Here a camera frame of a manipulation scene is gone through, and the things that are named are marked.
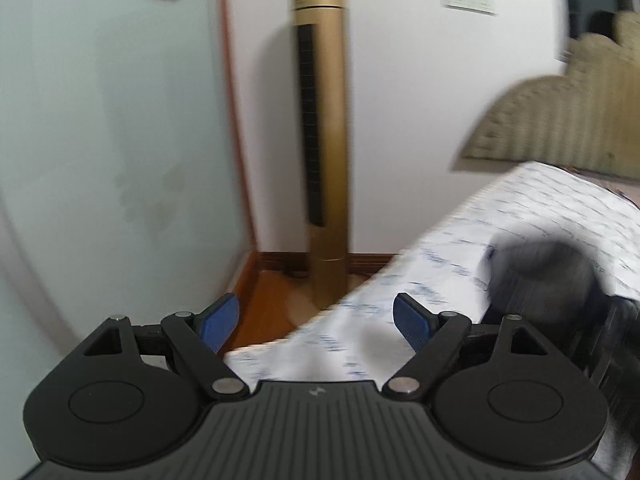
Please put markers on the gold tower fan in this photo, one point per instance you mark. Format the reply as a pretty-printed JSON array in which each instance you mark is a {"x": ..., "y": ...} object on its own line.
[{"x": 325, "y": 160}]

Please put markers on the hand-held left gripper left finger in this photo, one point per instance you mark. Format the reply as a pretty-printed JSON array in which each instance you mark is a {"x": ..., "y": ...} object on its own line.
[{"x": 220, "y": 321}]

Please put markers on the white printed bed sheet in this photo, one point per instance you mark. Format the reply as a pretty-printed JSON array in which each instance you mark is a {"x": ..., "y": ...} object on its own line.
[{"x": 450, "y": 270}]

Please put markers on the wooden door frame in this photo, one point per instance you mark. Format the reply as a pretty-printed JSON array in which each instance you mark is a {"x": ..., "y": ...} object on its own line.
[{"x": 235, "y": 110}]

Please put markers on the grey knitted sock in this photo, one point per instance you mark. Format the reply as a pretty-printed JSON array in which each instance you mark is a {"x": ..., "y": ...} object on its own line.
[{"x": 540, "y": 272}]

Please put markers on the beige padded headboard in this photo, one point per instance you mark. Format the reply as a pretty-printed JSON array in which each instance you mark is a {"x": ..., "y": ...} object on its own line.
[{"x": 550, "y": 120}]

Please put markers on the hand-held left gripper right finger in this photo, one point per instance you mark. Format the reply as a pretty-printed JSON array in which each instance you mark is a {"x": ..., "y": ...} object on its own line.
[{"x": 412, "y": 317}]

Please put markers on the wooden skirting board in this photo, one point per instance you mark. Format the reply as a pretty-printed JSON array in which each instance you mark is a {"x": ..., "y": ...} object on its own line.
[{"x": 280, "y": 262}]

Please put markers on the frosted glass door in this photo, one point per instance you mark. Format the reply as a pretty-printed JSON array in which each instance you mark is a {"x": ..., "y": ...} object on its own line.
[{"x": 110, "y": 135}]

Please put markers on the dark cloth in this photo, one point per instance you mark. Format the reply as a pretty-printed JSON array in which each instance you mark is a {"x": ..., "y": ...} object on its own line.
[{"x": 617, "y": 345}]

